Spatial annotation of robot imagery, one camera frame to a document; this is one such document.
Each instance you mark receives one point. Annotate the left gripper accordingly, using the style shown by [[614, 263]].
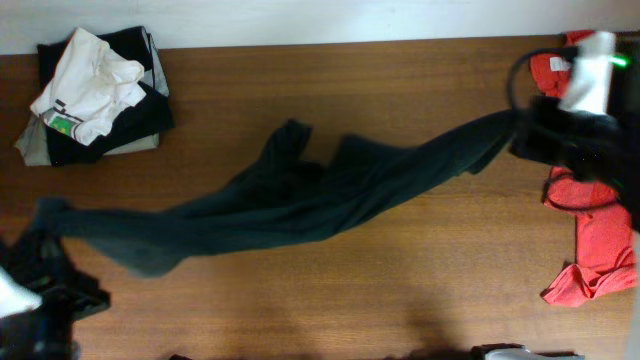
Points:
[[53, 268]]

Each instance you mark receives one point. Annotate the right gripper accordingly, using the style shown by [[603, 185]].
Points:
[[531, 121]]

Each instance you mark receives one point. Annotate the dark green t-shirt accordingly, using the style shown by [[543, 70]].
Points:
[[282, 199]]

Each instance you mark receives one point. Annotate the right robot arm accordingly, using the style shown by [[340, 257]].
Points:
[[625, 125]]

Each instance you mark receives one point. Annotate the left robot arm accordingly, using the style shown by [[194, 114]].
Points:
[[40, 334]]

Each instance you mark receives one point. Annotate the grey folded garment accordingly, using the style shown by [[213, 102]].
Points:
[[35, 145]]

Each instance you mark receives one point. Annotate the red t-shirt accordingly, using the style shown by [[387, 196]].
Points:
[[604, 255]]

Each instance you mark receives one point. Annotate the white printed t-shirt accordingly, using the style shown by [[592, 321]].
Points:
[[91, 86]]

